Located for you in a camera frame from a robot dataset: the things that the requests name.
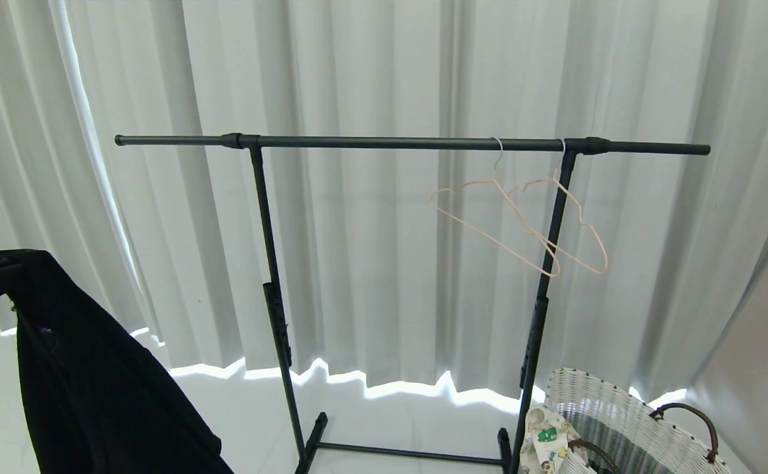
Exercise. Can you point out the white laundry basket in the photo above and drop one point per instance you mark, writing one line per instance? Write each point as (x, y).
(594, 401)

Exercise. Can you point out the cream printed garment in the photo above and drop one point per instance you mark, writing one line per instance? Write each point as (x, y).
(545, 441)

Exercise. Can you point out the black garment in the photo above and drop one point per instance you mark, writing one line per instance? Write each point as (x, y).
(94, 395)

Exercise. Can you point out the black clothes rack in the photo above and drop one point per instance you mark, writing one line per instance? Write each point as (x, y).
(390, 142)

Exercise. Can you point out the pink clothes hanger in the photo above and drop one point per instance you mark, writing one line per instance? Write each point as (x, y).
(489, 236)
(574, 258)

